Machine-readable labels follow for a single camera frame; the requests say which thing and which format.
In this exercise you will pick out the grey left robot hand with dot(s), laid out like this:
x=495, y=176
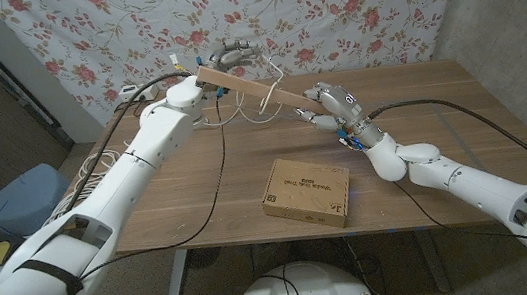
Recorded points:
x=232, y=56

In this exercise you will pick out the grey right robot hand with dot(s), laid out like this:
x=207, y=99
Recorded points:
x=338, y=103

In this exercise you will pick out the wooden hanger with metal rod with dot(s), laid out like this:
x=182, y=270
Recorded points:
x=246, y=85

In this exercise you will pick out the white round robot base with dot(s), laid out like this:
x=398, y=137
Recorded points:
x=311, y=288

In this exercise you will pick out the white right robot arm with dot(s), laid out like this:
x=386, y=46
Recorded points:
x=475, y=187

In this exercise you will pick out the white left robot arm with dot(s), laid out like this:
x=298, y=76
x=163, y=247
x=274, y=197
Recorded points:
x=122, y=185

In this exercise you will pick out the brown cardboard package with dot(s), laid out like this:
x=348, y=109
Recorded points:
x=306, y=190

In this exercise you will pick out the floral backdrop cloth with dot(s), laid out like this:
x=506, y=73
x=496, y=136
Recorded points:
x=352, y=5

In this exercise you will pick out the white power strip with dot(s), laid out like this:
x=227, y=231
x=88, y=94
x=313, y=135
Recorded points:
x=131, y=92

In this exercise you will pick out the black floor fan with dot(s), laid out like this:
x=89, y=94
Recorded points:
x=202, y=257

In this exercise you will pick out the blue-grey padded stool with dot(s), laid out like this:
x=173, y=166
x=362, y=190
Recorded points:
x=23, y=202

